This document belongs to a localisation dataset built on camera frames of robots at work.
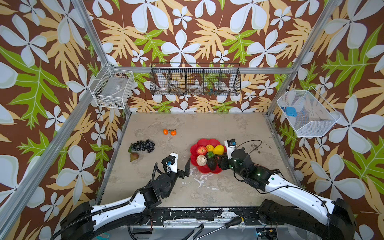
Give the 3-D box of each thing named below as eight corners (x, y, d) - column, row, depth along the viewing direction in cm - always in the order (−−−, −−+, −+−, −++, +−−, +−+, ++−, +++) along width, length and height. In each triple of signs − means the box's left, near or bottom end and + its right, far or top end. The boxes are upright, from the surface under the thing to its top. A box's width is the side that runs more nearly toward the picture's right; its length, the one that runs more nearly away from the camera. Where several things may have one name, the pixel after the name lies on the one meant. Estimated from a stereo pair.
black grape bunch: (132, 152, 99) (130, 149, 96) (135, 143, 104) (133, 139, 101) (153, 152, 99) (152, 149, 96) (155, 143, 104) (154, 139, 101)
